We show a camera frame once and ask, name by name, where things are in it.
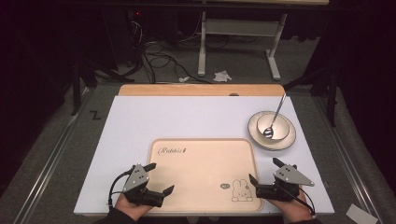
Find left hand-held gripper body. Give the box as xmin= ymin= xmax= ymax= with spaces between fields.
xmin=121 ymin=163 xmax=165 ymax=208

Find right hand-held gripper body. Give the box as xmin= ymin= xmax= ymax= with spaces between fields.
xmin=255 ymin=163 xmax=316 ymax=203

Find beige tray with rabbit print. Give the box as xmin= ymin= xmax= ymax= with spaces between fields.
xmin=147 ymin=137 xmax=264 ymax=214

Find person's left hand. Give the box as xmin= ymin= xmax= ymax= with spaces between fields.
xmin=114 ymin=192 xmax=153 ymax=222

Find person's right hand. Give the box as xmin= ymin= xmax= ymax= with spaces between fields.
xmin=267 ymin=189 xmax=314 ymax=224

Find white plate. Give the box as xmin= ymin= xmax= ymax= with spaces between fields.
xmin=247 ymin=110 xmax=297 ymax=152

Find white bowl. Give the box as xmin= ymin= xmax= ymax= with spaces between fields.
xmin=256 ymin=112 xmax=290 ymax=141

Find metal spoon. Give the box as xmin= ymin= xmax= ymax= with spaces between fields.
xmin=262 ymin=92 xmax=288 ymax=139

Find white board sheet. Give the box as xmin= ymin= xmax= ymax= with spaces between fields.
xmin=73 ymin=95 xmax=336 ymax=216

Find white paper sheet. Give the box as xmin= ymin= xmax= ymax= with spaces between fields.
xmin=345 ymin=203 xmax=379 ymax=224

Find black metal stand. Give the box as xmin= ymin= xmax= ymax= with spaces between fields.
xmin=70 ymin=59 xmax=98 ymax=117
xmin=283 ymin=60 xmax=341 ymax=128

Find black device with red light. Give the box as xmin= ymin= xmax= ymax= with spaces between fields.
xmin=124 ymin=8 xmax=148 ymax=64

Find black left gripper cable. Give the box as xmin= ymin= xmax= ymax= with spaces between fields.
xmin=107 ymin=169 xmax=134 ymax=208

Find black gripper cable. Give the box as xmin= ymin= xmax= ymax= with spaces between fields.
xmin=279 ymin=185 xmax=318 ymax=217
xmin=107 ymin=169 xmax=134 ymax=208

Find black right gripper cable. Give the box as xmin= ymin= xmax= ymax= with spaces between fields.
xmin=279 ymin=185 xmax=318 ymax=217

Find aluminium rail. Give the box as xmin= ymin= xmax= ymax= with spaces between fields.
xmin=12 ymin=88 xmax=92 ymax=224
xmin=312 ymin=95 xmax=376 ymax=220

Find black floor cables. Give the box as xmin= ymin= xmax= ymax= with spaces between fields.
xmin=129 ymin=18 xmax=214 ymax=85

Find white metal desk frame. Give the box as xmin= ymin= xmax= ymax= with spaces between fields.
xmin=197 ymin=10 xmax=289 ymax=81

